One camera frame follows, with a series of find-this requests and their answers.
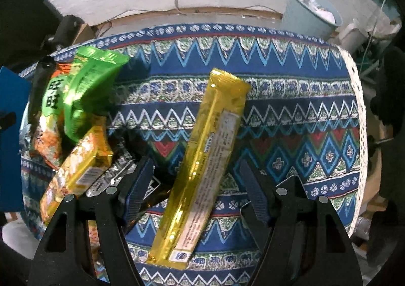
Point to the blue patterned tablecloth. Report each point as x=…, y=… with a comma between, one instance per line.
x=284, y=99

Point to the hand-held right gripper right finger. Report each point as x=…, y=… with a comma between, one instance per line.
x=253, y=191

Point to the orange snack packet green label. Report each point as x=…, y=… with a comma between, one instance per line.
x=50, y=134

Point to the black chair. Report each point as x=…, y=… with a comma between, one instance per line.
x=22, y=10

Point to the black silver snack packet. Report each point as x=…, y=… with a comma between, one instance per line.
x=107, y=178

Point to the small brown cardboard box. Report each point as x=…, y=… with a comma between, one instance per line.
x=82, y=32

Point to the cardboard box with blue outside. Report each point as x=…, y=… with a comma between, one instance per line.
x=12, y=162

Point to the white plastic container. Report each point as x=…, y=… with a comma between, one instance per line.
x=351, y=34

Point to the yellow orange snack packet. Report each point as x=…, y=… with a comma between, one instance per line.
x=79, y=162

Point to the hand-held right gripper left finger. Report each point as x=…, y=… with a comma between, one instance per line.
x=139, y=188

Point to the light blue trash bin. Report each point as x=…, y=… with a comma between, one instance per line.
x=303, y=17

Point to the long yellow snack packet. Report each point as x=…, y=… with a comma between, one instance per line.
x=202, y=162

